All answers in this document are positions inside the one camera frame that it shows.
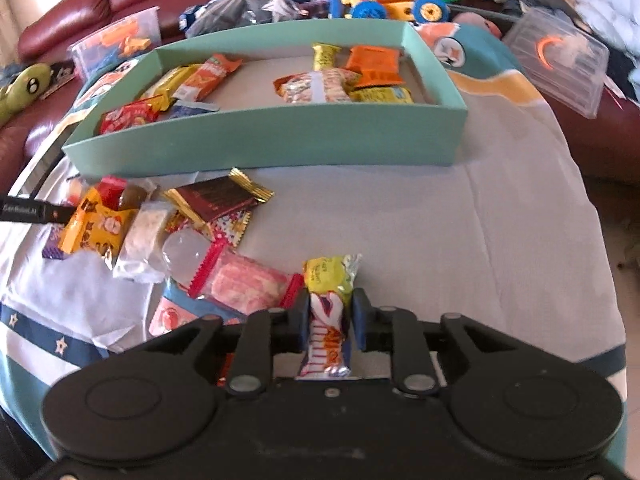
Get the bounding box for purple snack bar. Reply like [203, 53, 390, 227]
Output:
[41, 227, 68, 260]

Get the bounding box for red jelly cup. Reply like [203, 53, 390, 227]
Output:
[99, 175, 129, 209]

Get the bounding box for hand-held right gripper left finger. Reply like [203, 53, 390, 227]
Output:
[145, 290, 312, 396]

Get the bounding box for light blue fluffy blanket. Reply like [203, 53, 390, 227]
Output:
[569, 0, 640, 57]

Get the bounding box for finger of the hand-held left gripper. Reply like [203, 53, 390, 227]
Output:
[0, 196, 68, 224]

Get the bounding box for dark brown gold packet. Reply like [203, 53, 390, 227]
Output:
[163, 167, 277, 227]

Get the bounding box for orange striped snack packet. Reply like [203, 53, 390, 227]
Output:
[273, 70, 362, 106]

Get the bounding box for blue white snack packet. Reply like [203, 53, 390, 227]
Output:
[167, 99, 221, 119]

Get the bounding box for yellow brown snack packet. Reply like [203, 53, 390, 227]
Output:
[58, 187, 139, 262]

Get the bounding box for clear jelly cup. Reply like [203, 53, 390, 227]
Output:
[161, 229, 217, 284]

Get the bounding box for green plush toy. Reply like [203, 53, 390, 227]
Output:
[0, 63, 47, 127]

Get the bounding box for white packet orange lettering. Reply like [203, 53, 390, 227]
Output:
[294, 291, 352, 380]

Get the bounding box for red rainbow print candy bag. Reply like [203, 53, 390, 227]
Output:
[99, 96, 173, 134]

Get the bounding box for white cake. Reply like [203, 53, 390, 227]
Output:
[113, 201, 174, 282]

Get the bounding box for brown jelly cup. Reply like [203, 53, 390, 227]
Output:
[119, 181, 158, 212]

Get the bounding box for clear plastic toy container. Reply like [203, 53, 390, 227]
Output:
[68, 6, 162, 82]

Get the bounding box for clear plastic case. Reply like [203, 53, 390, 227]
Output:
[501, 6, 612, 119]

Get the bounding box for yellow green snack packet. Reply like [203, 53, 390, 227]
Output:
[304, 254, 363, 297]

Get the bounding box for small orange packet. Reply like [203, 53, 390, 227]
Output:
[346, 45, 406, 87]

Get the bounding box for small yellow packet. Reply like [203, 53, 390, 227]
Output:
[311, 42, 342, 73]
[349, 87, 416, 105]

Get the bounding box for floral candy wrapper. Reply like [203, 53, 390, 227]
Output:
[199, 209, 252, 247]

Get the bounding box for light blue red-circle packet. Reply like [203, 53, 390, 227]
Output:
[148, 279, 243, 342]

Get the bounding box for pink packet red edges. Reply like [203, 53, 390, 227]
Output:
[189, 239, 307, 319]

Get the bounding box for red long snack packet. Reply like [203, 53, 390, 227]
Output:
[172, 54, 244, 102]

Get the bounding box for dark plastic bag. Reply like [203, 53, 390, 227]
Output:
[191, 0, 307, 37]

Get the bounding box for pink plush toy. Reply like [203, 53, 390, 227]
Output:
[451, 9, 502, 37]

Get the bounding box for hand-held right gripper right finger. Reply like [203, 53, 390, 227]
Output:
[351, 287, 551, 396]

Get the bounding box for teal cardboard box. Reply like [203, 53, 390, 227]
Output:
[62, 19, 469, 182]

